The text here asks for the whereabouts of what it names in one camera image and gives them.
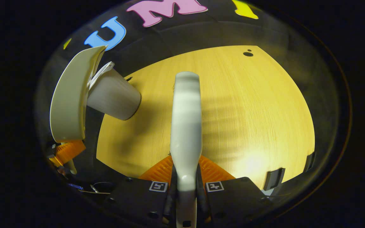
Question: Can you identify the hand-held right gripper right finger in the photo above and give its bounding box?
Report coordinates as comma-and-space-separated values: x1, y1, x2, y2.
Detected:
197, 155, 273, 224

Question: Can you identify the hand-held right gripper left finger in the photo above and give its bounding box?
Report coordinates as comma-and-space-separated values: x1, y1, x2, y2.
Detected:
105, 155, 178, 225

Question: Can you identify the white dustpan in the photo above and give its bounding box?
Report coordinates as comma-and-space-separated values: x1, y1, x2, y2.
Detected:
49, 45, 107, 143

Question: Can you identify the white garbage bin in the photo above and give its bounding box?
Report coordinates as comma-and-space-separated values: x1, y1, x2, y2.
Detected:
87, 61, 142, 121

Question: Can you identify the wooden desktop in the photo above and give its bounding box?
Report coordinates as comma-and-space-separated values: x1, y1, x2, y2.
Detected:
96, 45, 315, 190

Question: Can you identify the black desk bracket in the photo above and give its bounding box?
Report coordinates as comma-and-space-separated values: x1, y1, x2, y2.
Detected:
304, 152, 315, 173
263, 168, 286, 191

